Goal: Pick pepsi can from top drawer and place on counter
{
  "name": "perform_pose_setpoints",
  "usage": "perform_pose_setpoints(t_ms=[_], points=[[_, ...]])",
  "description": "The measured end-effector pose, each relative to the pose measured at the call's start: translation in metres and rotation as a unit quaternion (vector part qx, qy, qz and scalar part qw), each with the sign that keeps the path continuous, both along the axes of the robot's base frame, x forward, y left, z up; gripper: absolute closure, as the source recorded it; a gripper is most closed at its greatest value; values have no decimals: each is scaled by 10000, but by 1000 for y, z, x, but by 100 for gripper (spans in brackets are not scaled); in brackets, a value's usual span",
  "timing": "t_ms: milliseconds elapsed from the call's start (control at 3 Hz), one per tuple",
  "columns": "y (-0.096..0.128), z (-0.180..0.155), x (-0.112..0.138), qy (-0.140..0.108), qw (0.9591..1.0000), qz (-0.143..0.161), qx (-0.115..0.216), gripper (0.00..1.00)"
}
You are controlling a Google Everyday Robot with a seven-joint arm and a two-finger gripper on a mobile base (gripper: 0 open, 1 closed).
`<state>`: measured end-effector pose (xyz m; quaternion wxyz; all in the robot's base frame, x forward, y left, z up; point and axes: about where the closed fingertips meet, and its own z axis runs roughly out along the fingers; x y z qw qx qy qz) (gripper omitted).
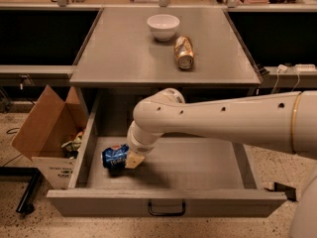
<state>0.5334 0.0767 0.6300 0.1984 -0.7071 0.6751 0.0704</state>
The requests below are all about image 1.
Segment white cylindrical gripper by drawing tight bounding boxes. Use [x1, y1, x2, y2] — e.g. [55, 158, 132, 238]
[125, 134, 155, 169]

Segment blue pepsi can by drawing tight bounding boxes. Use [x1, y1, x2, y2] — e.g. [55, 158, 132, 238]
[101, 144, 129, 170]

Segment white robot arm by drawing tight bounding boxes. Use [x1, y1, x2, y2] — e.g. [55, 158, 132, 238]
[126, 88, 317, 169]

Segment grey open top drawer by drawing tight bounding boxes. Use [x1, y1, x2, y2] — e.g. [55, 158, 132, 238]
[48, 90, 286, 217]

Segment grey counter cabinet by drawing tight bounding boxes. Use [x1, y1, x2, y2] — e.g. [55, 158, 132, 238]
[70, 6, 261, 88]

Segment gold soda can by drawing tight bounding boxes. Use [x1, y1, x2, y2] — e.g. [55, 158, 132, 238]
[174, 36, 194, 69]

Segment crumpled trash in box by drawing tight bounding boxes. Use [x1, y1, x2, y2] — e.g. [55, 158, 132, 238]
[61, 131, 84, 159]

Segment brown cardboard box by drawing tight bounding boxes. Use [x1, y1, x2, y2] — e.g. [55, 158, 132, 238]
[11, 85, 88, 189]

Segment white ceramic bowl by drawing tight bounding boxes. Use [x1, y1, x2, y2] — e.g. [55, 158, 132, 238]
[147, 14, 180, 41]

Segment white power adapter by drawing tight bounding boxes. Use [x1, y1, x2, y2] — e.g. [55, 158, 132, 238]
[277, 64, 288, 72]

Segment black drawer handle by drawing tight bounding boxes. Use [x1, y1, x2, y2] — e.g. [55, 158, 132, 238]
[148, 201, 186, 217]

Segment black table leg frame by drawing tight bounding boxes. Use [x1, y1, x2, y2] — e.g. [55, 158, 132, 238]
[0, 166, 43, 215]

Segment black floor cable box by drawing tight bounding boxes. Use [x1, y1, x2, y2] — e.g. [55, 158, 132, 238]
[265, 182, 297, 202]

